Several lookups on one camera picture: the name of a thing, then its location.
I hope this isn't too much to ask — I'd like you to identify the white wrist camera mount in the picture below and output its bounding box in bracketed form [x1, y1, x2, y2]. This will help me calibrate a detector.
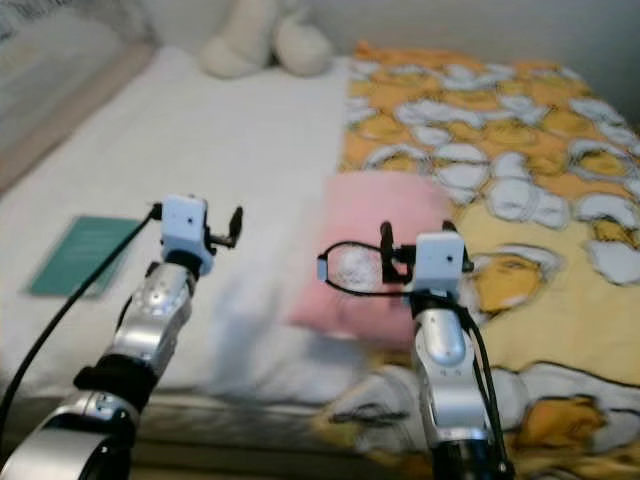
[412, 232, 466, 299]
[160, 195, 211, 271]

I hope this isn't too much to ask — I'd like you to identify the white mattress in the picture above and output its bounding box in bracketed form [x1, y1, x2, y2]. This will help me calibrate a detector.
[0, 45, 371, 406]

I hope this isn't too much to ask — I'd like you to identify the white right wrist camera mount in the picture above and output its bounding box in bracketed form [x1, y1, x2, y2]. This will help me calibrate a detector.
[412, 232, 466, 299]

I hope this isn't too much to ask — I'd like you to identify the paperback book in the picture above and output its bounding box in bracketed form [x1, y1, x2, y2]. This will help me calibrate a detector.
[27, 214, 136, 298]

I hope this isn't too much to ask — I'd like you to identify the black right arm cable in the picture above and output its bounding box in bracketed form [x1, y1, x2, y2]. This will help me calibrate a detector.
[315, 240, 511, 480]

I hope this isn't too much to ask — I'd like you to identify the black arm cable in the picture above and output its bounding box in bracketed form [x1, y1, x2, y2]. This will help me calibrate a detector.
[0, 203, 164, 431]
[315, 240, 511, 480]

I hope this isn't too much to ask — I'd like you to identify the pink pillow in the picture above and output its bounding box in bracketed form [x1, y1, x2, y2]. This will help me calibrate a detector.
[285, 170, 453, 351]

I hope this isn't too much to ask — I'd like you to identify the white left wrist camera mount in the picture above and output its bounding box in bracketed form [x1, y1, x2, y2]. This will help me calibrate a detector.
[160, 195, 211, 271]

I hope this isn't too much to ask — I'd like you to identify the beige bed frame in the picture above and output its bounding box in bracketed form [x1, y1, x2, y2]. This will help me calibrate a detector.
[0, 40, 161, 191]

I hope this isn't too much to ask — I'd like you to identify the yellow egg print duvet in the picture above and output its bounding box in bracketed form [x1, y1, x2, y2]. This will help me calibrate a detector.
[310, 42, 640, 480]

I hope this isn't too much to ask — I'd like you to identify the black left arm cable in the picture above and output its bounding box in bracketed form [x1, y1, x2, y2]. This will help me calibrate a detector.
[0, 203, 164, 431]

